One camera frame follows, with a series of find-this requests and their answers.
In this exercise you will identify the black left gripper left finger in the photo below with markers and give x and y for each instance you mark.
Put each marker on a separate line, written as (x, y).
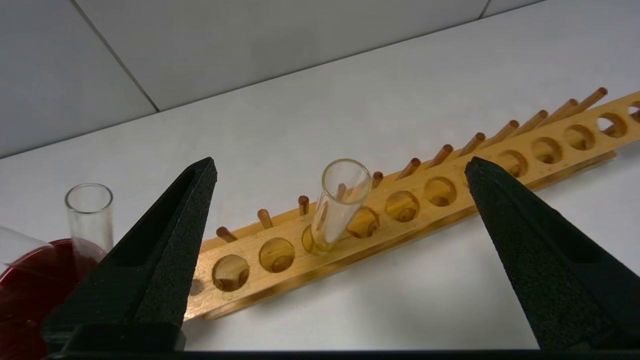
(150, 260)

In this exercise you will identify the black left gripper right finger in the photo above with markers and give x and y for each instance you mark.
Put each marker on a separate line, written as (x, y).
(550, 260)

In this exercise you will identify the test tube with yellow pigment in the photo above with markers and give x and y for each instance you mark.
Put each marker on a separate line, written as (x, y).
(340, 210)

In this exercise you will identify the empty clear glass test tube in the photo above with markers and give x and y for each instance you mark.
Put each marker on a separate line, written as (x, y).
(20, 245)
(89, 225)

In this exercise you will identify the wooden test tube rack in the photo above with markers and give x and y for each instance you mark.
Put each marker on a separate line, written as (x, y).
(390, 235)

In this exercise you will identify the dark red cylindrical cup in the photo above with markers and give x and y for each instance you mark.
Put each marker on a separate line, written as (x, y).
(35, 300)

